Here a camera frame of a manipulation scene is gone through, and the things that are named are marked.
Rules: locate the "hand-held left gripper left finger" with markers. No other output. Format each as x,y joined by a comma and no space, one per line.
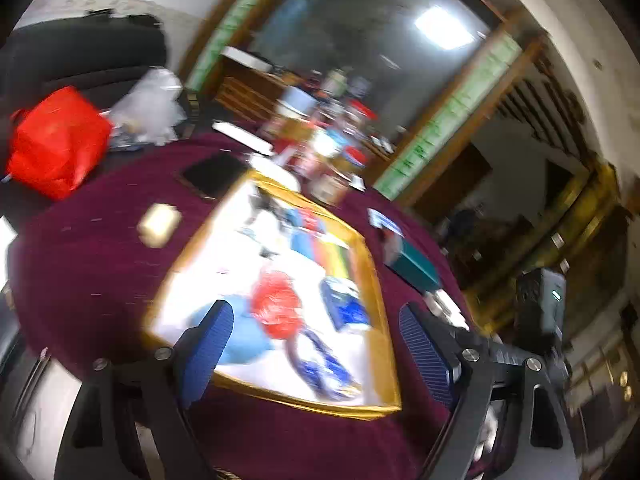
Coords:
207,355

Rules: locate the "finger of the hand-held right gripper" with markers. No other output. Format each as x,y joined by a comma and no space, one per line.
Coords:
500,347

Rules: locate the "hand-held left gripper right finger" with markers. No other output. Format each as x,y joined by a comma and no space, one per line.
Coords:
425,355

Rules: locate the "light blue round object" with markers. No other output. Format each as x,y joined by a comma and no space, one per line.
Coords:
245,335

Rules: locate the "red soft pouch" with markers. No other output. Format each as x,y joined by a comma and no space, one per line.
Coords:
275,305

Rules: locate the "gold-rimmed white tray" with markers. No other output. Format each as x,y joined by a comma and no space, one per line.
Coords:
225,265

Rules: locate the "blue and white patterned pouch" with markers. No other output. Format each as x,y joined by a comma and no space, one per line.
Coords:
345,305

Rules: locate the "blue-white wrapper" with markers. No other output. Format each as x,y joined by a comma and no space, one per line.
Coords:
320,365

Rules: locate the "stack of coloured felt sheets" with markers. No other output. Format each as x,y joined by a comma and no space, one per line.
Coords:
320,245

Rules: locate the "teal box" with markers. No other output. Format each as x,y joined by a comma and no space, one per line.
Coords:
412,265

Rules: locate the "maroon tablecloth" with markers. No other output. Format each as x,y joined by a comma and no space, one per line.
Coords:
100,280

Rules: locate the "blue and white packet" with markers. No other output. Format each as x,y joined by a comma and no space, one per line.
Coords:
385,222

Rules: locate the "small cream box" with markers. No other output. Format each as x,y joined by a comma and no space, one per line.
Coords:
159,225

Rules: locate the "black phone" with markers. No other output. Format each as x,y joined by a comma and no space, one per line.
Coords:
212,175

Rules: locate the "round brown jar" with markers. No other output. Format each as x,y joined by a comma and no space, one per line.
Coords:
329,187

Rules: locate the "white booklet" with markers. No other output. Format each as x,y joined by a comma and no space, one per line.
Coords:
242,136

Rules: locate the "cluster of jars and tins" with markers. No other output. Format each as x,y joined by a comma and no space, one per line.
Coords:
320,130

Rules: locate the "clear plastic bag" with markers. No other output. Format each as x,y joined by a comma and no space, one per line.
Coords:
150,105

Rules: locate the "red plastic bag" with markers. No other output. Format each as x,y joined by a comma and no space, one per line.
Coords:
55,140

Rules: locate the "wooden sideboard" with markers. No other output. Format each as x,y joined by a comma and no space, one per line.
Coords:
250,87

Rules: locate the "wooden framed glass panel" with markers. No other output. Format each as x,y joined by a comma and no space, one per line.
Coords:
360,35

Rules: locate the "black sofa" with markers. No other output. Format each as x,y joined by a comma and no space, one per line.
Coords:
80,55

